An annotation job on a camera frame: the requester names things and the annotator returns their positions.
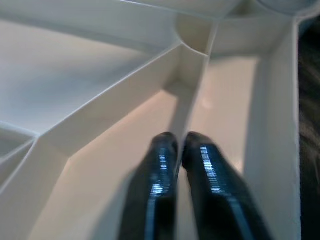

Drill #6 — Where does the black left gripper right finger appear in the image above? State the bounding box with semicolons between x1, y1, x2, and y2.
181;131;273;240

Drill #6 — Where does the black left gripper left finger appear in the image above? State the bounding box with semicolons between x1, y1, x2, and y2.
118;132;180;240

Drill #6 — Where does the white plastic table top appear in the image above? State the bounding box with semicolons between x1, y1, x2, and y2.
0;0;301;240

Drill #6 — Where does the black plastic table cloth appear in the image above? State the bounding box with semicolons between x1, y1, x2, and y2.
297;14;320;240

